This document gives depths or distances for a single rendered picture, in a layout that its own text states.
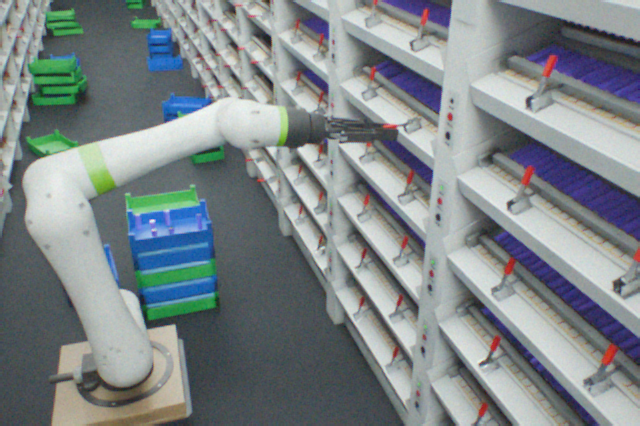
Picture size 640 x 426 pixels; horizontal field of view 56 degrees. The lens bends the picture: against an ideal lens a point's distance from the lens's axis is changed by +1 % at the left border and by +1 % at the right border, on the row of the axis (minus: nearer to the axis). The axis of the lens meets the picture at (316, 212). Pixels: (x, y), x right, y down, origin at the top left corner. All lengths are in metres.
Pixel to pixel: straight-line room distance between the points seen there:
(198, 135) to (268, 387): 1.03
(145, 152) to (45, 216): 0.28
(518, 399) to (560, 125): 0.60
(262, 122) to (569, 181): 0.63
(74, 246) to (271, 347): 1.16
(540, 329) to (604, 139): 0.40
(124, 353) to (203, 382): 0.76
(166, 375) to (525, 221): 1.05
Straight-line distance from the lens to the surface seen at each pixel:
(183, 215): 2.45
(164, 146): 1.41
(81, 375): 1.74
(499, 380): 1.40
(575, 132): 1.03
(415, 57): 1.42
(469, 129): 1.27
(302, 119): 1.35
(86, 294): 1.35
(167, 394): 1.69
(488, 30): 1.23
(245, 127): 1.30
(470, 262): 1.37
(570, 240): 1.11
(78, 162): 1.40
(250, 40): 3.24
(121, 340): 1.43
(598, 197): 1.17
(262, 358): 2.23
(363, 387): 2.13
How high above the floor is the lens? 1.52
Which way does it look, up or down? 29 degrees down
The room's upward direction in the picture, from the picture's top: straight up
